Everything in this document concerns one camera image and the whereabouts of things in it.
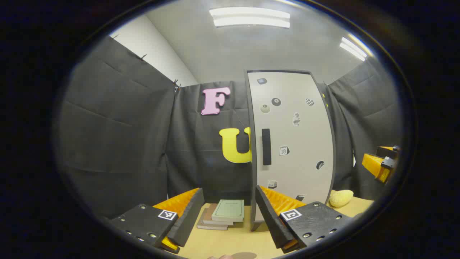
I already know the brown book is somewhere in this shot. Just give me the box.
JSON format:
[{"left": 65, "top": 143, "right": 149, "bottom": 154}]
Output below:
[{"left": 200, "top": 203, "right": 234, "bottom": 227}]

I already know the grey cabinet door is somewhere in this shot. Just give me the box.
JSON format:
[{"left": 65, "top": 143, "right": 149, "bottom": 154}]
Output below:
[{"left": 248, "top": 71, "right": 335, "bottom": 222}]

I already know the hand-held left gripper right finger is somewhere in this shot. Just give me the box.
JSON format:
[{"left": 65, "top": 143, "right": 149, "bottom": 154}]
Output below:
[{"left": 255, "top": 185, "right": 354, "bottom": 254}]

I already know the beige book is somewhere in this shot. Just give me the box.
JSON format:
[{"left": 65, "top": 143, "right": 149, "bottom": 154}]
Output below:
[{"left": 197, "top": 212, "right": 229, "bottom": 231}]

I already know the ceiling light panel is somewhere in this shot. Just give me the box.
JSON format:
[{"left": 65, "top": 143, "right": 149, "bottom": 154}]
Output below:
[
  {"left": 340, "top": 36, "right": 368, "bottom": 62},
  {"left": 210, "top": 7, "right": 291, "bottom": 28}
]

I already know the black backdrop cloth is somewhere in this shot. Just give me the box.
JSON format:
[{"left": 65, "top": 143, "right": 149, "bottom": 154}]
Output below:
[{"left": 57, "top": 36, "right": 403, "bottom": 220}]

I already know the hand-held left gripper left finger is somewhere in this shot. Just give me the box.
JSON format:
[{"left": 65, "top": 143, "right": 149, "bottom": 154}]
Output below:
[{"left": 110, "top": 187, "right": 205, "bottom": 254}]

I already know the green notebook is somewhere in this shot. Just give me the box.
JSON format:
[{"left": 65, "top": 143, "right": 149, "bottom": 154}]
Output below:
[{"left": 211, "top": 199, "right": 245, "bottom": 222}]

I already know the dark grey cabinet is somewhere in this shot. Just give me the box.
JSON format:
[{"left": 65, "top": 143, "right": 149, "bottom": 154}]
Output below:
[{"left": 245, "top": 69, "right": 336, "bottom": 231}]

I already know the black door handle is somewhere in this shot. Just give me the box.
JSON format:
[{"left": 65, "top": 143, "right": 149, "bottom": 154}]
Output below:
[{"left": 262, "top": 128, "right": 272, "bottom": 166}]

